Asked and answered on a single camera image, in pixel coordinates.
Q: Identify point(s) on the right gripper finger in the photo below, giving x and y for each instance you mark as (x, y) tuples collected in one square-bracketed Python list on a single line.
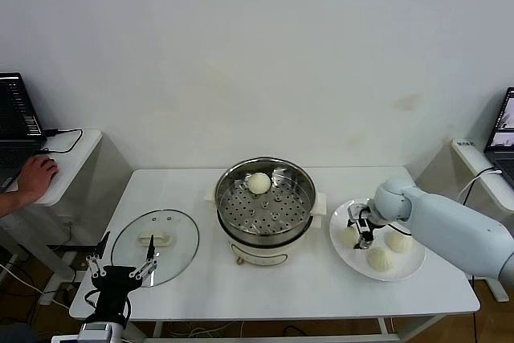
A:
[(364, 236), (351, 222)]

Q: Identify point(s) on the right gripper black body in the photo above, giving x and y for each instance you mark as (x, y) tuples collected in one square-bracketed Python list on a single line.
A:
[(369, 216)]

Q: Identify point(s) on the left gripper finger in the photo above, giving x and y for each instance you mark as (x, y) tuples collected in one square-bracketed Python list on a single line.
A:
[(96, 264), (151, 250)]

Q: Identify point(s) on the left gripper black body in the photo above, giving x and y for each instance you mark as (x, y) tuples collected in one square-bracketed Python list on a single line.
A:
[(114, 282)]

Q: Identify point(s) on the white steamed baozi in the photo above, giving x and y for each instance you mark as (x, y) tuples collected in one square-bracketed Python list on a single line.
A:
[(381, 259), (399, 243), (347, 238), (258, 183)]

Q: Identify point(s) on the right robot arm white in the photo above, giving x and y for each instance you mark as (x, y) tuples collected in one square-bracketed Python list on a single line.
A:
[(441, 222)]

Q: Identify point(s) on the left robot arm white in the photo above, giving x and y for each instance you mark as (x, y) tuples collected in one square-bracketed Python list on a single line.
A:
[(100, 333)]

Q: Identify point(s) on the stainless steel steamer basket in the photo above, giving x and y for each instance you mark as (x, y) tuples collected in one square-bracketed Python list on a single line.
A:
[(265, 218)]

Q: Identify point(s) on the person's bare hand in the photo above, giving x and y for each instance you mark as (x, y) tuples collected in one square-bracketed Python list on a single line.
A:
[(36, 178)]

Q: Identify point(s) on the white round plate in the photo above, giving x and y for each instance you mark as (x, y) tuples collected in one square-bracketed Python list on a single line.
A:
[(401, 270)]

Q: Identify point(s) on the white floor power strip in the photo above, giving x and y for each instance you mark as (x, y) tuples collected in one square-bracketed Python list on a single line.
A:
[(52, 296)]

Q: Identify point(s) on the cream electric cooker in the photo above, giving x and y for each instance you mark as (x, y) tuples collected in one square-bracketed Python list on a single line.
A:
[(261, 254)]

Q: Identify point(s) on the black laptop pink screen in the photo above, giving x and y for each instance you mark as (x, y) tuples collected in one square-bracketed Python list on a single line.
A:
[(500, 126)]

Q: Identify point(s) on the black laptop dark screen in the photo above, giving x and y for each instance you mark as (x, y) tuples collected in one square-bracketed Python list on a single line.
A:
[(16, 110)]

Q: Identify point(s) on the white table leg frame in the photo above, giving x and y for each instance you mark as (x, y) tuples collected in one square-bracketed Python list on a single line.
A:
[(157, 329)]

